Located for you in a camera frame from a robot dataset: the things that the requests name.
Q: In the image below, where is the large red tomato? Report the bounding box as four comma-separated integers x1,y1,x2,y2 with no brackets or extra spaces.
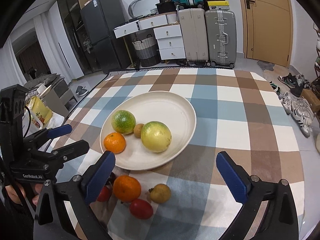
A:
97,186,112,202

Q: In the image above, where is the small red tomato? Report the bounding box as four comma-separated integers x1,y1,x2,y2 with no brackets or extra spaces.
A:
129,199,153,219

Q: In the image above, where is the green passion fruit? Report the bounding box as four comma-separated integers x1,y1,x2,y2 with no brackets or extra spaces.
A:
111,110,136,134

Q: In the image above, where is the small brown-yellow pear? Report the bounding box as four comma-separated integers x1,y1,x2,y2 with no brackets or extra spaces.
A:
149,184,171,204

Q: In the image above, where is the large yellow-green guava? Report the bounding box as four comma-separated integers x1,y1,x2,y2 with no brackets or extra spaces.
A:
140,121,172,153

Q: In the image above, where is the person's left hand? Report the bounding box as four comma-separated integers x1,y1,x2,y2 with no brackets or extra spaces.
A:
5,184,43,206

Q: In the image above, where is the yellow snack bag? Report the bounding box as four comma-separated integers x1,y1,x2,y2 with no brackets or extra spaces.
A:
27,96,53,128

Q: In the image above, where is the orange mandarin on table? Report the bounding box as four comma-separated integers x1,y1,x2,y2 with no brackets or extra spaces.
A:
113,175,142,203

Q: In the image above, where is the orange mandarin in plate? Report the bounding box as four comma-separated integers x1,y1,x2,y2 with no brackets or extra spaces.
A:
103,132,126,154

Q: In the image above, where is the small brown longan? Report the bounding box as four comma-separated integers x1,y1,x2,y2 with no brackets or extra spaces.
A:
133,124,144,138

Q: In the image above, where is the black refrigerator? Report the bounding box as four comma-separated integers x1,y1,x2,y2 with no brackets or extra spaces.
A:
80,0,131,74

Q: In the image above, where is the woven laundry basket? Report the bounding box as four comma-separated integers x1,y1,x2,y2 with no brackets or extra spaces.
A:
132,34,161,68

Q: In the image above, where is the white drawer desk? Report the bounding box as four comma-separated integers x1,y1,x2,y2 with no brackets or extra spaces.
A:
113,12,186,61

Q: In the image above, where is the beige suitcase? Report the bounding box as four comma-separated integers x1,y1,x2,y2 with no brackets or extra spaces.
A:
178,8,209,62

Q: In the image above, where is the silver grey suitcase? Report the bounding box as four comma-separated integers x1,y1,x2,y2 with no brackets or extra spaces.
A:
205,9,237,69

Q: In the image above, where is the wooden door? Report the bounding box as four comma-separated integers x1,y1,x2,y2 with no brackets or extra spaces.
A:
240,0,293,67

